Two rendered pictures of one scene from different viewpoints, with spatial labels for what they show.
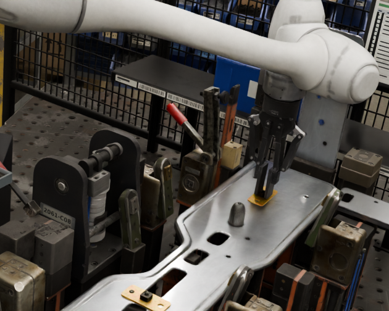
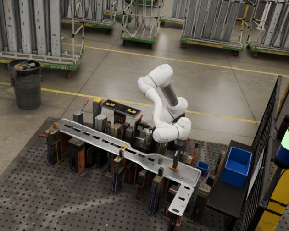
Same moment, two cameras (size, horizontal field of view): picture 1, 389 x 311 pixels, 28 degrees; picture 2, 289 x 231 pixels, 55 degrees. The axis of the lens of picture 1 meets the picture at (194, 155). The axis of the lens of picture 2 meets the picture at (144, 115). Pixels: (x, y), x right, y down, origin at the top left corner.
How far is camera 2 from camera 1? 2.21 m
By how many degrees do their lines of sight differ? 73
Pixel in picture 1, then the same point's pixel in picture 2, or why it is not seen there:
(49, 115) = not seen: hidden behind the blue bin
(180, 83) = not seen: hidden behind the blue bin
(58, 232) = (130, 129)
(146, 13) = (154, 100)
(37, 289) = (114, 130)
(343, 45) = (161, 126)
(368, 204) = (185, 192)
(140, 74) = (233, 145)
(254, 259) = (144, 164)
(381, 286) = not seen: outside the picture
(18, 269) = (116, 126)
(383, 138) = (234, 201)
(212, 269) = (137, 157)
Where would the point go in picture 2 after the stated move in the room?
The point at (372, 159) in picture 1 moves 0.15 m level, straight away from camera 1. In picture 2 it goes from (203, 189) to (225, 194)
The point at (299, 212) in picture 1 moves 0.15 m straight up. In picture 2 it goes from (171, 175) to (175, 160)
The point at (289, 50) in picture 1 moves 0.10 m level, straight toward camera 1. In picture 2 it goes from (155, 120) to (141, 118)
